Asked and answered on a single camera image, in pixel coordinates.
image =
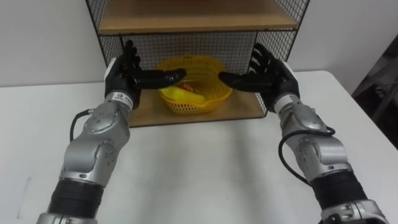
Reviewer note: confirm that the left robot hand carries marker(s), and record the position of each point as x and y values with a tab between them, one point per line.
124	77

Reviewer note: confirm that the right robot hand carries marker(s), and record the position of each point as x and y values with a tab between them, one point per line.
273	79

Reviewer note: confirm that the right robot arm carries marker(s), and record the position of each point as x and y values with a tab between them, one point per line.
323	155

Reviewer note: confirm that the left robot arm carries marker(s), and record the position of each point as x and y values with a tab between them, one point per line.
93	149

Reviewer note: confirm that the yellow soft toy fruit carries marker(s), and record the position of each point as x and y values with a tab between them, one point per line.
183	95

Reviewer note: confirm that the orange soft toy fruit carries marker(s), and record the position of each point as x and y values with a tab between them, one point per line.
186	87

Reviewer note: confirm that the yellow plastic basket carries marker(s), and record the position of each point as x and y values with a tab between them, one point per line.
202	93

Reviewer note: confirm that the white table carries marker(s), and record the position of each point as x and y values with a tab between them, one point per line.
199	168

